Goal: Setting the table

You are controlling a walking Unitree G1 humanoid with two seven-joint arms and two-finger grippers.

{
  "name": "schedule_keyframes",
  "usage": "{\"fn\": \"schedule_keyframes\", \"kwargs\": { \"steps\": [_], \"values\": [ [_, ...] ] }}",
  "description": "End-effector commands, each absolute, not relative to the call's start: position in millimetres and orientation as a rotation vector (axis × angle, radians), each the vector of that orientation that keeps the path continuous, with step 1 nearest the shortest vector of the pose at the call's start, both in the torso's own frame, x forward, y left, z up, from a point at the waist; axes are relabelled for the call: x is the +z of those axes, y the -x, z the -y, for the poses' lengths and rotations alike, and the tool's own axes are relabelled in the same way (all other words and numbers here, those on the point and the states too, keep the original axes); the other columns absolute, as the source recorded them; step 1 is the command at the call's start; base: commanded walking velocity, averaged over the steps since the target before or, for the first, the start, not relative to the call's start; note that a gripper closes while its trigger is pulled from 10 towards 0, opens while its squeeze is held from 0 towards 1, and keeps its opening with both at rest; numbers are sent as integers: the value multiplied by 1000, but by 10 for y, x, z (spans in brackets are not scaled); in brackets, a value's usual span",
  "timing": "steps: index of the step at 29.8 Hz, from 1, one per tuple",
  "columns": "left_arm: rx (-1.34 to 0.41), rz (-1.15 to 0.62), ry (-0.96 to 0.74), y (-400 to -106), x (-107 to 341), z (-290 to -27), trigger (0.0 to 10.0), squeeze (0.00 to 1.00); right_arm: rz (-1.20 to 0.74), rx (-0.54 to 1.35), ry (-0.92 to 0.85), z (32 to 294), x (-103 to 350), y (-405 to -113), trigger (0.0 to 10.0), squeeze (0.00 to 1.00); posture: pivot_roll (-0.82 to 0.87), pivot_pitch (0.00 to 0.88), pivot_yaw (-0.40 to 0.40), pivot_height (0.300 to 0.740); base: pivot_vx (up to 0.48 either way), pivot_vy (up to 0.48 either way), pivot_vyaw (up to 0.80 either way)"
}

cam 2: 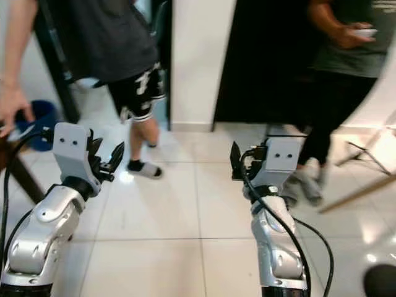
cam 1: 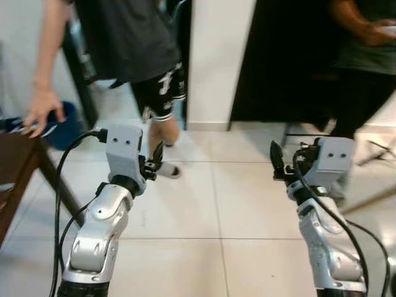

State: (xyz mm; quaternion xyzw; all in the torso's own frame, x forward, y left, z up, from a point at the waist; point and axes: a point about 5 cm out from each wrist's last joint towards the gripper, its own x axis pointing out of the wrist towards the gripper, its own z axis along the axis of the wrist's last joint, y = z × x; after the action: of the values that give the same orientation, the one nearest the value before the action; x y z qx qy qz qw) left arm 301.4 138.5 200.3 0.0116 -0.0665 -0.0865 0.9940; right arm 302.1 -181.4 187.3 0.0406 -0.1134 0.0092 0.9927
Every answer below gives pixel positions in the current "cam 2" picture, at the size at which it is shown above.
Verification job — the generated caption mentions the black door frame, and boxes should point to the black door frame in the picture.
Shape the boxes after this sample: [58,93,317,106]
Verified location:
[34,0,82,124]

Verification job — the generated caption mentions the brown bystander hand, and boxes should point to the brown bystander hand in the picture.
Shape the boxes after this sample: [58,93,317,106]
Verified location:
[332,23,376,50]

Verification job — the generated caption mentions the dark brown wooden table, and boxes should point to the dark brown wooden table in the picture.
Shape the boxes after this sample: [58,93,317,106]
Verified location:
[0,139,47,205]

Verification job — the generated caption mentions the person in black shorts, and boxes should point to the person in black shorts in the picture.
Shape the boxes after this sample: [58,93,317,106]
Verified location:
[0,0,168,181]

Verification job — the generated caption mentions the wooden pole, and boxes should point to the wooden pole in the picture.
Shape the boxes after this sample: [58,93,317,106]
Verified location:
[319,174,396,215]

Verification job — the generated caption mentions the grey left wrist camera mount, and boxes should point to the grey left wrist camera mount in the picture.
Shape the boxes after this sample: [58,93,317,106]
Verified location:
[53,123,100,184]

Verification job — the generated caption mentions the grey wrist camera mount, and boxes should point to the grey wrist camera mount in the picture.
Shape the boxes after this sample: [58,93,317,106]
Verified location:
[53,123,100,184]
[254,137,303,190]

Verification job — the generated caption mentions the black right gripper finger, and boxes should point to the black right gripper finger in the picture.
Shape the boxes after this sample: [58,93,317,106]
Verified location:
[230,141,244,179]

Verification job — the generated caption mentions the pale bystander hand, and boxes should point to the pale bystander hand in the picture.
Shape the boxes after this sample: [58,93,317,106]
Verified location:
[0,87,35,138]

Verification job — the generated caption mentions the white folding rack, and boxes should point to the white folding rack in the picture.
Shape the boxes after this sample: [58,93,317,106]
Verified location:
[336,111,396,168]

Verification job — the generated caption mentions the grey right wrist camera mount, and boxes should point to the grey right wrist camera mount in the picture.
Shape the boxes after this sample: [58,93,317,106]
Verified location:
[254,137,303,190]

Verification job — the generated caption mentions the blue plastic bucket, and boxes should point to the blue plastic bucket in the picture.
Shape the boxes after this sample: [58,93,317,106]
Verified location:
[30,100,60,153]

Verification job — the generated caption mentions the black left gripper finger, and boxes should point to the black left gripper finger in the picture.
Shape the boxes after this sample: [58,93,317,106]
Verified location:
[90,131,104,166]
[106,141,125,174]

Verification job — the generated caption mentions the grey slide sandal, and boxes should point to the grey slide sandal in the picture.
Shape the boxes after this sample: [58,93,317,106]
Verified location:
[127,160,164,181]

